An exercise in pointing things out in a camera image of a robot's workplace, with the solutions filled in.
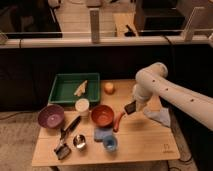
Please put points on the red sausage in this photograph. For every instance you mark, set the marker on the red sausage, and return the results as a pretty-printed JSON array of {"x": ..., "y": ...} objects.
[{"x": 117, "y": 121}]

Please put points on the black eraser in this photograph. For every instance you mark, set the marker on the black eraser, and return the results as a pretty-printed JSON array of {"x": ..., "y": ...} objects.
[{"x": 130, "y": 108}]

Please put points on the green plastic tray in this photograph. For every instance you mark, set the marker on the green plastic tray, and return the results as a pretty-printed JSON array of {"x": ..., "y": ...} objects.
[{"x": 65, "y": 85}]

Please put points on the orange fruit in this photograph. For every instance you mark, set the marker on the orange fruit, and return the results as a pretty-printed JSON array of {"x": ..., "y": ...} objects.
[{"x": 109, "y": 88}]

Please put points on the small metal cup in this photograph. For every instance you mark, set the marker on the small metal cup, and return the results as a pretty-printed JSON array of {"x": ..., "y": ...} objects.
[{"x": 79, "y": 141}]

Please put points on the orange bowl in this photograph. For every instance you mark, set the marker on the orange bowl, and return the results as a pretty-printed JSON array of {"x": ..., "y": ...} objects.
[{"x": 102, "y": 115}]

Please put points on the light blue cloth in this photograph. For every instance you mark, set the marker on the light blue cloth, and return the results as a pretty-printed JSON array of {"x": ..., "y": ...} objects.
[{"x": 162, "y": 116}]

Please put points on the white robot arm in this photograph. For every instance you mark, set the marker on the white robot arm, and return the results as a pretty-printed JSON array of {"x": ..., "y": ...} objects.
[{"x": 152, "y": 80}]

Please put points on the white cup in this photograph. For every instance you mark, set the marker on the white cup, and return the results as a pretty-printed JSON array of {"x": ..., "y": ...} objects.
[{"x": 82, "y": 106}]

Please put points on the blue sponge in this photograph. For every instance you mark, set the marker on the blue sponge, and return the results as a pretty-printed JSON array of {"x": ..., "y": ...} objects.
[{"x": 101, "y": 133}]

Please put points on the blue cup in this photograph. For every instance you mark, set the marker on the blue cup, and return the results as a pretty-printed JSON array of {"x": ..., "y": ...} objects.
[{"x": 110, "y": 143}]

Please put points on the wooden table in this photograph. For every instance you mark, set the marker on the wooden table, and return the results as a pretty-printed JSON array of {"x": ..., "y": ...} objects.
[{"x": 139, "y": 139}]

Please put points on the beige wedge in tray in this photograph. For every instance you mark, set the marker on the beige wedge in tray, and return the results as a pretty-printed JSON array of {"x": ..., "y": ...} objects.
[{"x": 81, "y": 89}]

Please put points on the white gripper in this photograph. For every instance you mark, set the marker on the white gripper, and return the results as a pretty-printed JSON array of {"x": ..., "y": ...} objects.
[{"x": 139, "y": 105}]

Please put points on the purple bowl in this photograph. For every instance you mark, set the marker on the purple bowl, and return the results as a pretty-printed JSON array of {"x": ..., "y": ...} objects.
[{"x": 51, "y": 116}]

